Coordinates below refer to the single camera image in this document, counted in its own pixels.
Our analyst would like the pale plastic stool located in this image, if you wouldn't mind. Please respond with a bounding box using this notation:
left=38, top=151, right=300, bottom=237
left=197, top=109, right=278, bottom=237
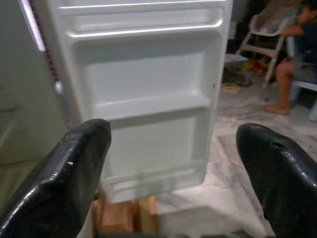
left=288, top=79, right=317, bottom=122

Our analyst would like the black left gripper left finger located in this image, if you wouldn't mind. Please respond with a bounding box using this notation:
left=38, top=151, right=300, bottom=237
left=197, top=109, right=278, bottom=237
left=0, top=118, right=112, bottom=238

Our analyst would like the white fridge door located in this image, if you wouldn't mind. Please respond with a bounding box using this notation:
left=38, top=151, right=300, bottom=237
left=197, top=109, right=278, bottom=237
left=41, top=0, right=233, bottom=205

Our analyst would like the red toy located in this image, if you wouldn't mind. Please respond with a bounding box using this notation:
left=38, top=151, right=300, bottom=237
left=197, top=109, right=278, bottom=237
left=254, top=60, right=269, bottom=74

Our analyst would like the seated person in dark shirt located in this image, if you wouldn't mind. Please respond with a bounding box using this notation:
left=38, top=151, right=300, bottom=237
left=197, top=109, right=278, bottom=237
left=262, top=0, right=317, bottom=116

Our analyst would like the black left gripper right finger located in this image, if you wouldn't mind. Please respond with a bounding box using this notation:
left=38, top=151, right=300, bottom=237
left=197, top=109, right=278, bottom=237
left=235, top=122, right=317, bottom=238

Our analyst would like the white plastic high chair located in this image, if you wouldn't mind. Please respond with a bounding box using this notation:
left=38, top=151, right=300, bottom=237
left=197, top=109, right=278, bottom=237
left=234, top=4, right=298, bottom=88

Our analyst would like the dark storage box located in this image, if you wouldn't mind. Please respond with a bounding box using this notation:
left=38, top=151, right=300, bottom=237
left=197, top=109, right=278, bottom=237
left=221, top=53, right=251, bottom=88

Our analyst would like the red brick lattice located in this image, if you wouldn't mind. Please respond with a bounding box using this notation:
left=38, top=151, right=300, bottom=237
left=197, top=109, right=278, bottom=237
left=37, top=14, right=59, bottom=82

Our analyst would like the white mini fridge body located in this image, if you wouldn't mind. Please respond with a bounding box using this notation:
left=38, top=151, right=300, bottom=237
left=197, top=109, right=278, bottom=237
left=0, top=0, right=69, bottom=167

